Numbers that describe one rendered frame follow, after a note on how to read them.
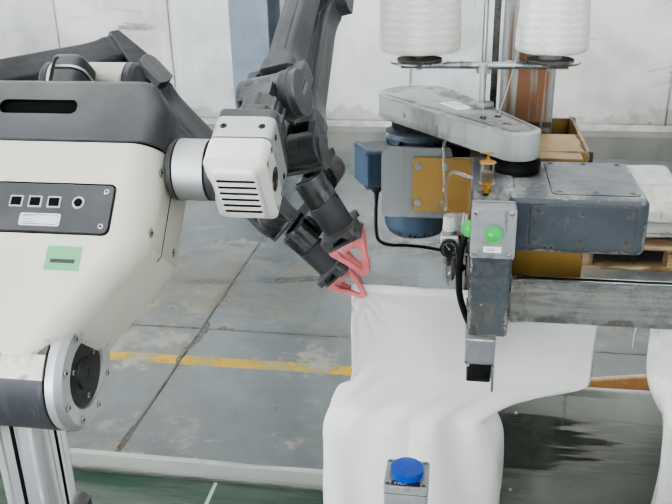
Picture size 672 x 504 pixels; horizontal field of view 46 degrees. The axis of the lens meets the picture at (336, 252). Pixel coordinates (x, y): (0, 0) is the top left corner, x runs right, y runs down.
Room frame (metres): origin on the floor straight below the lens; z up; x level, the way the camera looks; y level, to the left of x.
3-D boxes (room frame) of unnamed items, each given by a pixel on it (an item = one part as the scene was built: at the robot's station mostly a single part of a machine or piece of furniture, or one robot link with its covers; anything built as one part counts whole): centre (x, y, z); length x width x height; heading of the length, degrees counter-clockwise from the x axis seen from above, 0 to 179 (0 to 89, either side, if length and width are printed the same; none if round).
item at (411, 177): (1.71, -0.25, 1.23); 0.28 x 0.07 x 0.16; 80
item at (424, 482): (1.19, -0.12, 0.81); 0.08 x 0.08 x 0.06; 80
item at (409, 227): (1.80, -0.19, 1.21); 0.15 x 0.15 x 0.25
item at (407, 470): (1.19, -0.12, 0.84); 0.06 x 0.06 x 0.02
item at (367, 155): (1.77, -0.09, 1.25); 0.10 x 0.08 x 0.12; 15
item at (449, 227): (1.52, -0.24, 1.14); 0.05 x 0.04 x 0.16; 170
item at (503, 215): (1.27, -0.27, 1.29); 0.08 x 0.05 x 0.09; 80
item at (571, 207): (1.39, -0.40, 1.21); 0.30 x 0.25 x 0.30; 80
